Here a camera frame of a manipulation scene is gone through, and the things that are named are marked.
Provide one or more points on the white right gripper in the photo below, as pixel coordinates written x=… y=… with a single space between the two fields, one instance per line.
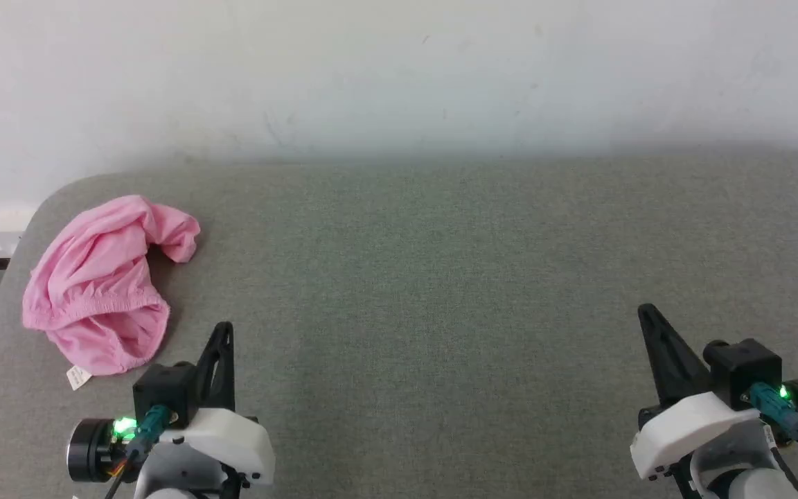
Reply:
x=683 y=426

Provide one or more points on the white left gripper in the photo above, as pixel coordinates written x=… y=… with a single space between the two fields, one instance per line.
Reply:
x=233 y=443

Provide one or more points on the pink cloth garment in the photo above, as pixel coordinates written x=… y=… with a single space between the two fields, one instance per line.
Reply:
x=94 y=291

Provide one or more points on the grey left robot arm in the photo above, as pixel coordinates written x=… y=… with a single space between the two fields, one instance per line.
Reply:
x=170 y=478

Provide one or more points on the black round left gripper motor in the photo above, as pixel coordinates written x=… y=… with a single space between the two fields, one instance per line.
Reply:
x=91 y=450

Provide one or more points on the grey fabric sofa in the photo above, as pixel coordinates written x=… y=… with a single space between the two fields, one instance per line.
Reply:
x=440 y=291

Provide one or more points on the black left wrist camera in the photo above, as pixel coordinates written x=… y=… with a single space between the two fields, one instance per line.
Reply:
x=163 y=388

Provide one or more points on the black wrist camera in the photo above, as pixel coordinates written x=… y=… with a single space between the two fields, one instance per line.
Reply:
x=163 y=388
x=745 y=367

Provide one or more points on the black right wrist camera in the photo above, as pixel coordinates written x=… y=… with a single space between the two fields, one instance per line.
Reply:
x=745 y=367

